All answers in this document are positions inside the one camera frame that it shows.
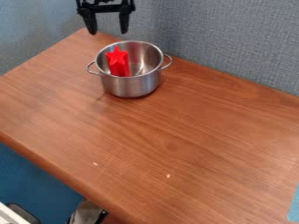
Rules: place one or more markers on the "grey chair part below table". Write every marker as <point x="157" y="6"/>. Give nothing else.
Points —
<point x="86" y="214"/>

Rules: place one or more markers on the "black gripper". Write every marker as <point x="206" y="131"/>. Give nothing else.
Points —
<point x="88" y="8"/>

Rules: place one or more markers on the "white object bottom left corner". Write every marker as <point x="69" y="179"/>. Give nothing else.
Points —
<point x="9" y="217"/>

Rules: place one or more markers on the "red star-shaped bar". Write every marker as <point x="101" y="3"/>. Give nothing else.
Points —
<point x="117" y="62"/>

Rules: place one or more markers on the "stainless steel pot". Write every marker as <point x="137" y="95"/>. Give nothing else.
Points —
<point x="146" y="61"/>

